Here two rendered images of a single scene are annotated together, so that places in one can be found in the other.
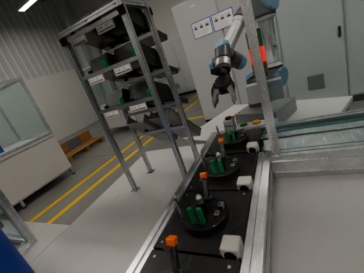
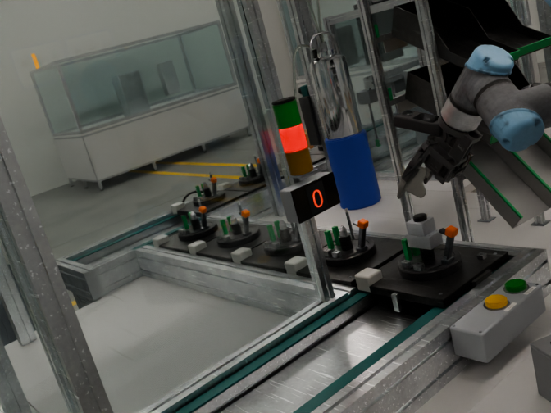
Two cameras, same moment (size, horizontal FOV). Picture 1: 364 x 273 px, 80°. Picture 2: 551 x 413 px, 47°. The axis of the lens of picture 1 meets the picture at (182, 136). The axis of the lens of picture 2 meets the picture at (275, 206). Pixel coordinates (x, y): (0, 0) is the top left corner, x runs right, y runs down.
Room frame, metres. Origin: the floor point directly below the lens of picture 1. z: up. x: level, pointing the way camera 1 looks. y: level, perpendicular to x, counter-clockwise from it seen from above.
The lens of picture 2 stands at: (1.24, -1.54, 1.54)
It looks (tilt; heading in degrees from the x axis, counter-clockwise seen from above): 15 degrees down; 115
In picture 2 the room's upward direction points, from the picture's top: 15 degrees counter-clockwise
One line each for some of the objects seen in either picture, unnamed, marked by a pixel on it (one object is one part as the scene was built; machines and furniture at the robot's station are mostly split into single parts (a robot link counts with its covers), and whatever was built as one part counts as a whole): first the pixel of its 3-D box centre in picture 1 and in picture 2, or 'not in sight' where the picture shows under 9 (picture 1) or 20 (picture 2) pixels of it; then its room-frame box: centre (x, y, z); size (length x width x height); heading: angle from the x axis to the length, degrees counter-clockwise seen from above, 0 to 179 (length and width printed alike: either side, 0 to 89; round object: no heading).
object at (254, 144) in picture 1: (252, 148); (369, 279); (0.83, -0.27, 0.97); 0.05 x 0.05 x 0.04; 61
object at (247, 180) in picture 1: (220, 161); (344, 240); (0.74, -0.11, 1.01); 0.24 x 0.24 x 0.13; 61
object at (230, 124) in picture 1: (229, 124); (419, 229); (0.95, -0.23, 1.06); 0.08 x 0.04 x 0.07; 150
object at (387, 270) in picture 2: (234, 142); (431, 270); (0.96, -0.23, 0.96); 0.24 x 0.24 x 0.02; 61
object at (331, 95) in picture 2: not in sight; (332, 84); (0.56, 0.68, 1.32); 0.14 x 0.14 x 0.38
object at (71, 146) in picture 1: (76, 144); not in sight; (5.79, 2.77, 0.20); 1.20 x 0.80 x 0.41; 147
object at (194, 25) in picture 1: (213, 63); not in sight; (4.29, -1.03, 1.12); 0.80 x 0.54 x 2.25; 57
